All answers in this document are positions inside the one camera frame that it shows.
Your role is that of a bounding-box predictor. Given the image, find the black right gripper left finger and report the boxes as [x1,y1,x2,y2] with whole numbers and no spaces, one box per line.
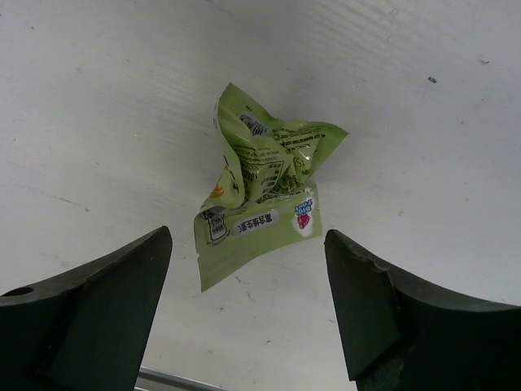
[1,226,173,390]

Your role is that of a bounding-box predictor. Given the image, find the aluminium table frame rail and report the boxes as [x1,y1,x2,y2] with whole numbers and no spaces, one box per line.
[138,367,204,390]

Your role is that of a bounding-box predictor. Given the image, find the green snack packet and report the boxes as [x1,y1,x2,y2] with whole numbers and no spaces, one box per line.
[194,84,348,291]

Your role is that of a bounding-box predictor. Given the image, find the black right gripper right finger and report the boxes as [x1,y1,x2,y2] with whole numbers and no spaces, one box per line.
[325,230,520,390]

